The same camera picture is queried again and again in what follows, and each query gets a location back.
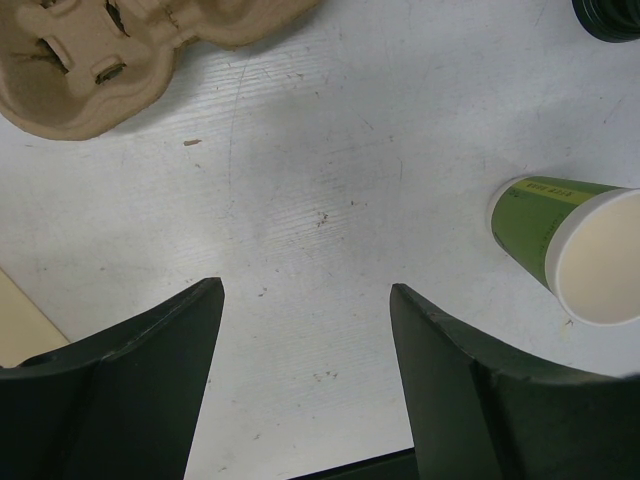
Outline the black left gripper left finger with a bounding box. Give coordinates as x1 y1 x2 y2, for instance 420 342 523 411
1 278 224 479

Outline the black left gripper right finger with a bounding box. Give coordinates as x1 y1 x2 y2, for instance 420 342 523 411
390 284 639 479

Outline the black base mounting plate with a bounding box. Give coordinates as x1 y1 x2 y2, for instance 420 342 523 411
293 448 420 480

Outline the stack of black lids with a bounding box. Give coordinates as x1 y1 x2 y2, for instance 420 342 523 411
572 0 640 43

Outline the brown pulp cup carrier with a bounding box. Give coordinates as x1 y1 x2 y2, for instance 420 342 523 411
1 0 316 141

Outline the green paper coffee cup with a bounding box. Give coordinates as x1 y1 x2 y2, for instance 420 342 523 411
488 176 639 326

